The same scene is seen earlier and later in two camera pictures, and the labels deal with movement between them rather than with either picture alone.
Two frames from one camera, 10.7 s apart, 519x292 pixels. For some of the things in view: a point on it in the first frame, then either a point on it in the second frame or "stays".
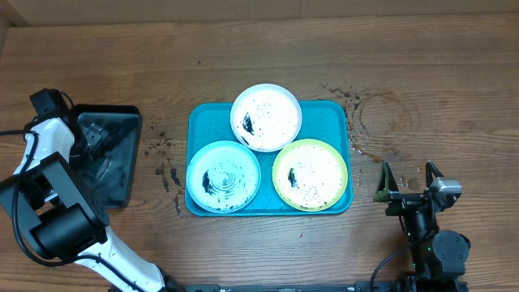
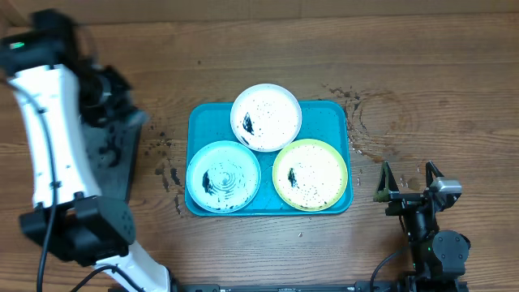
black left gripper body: (89, 141) → (104, 99)
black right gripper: (386, 191) stays
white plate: (266, 118) stays
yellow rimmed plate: (310, 175) stays
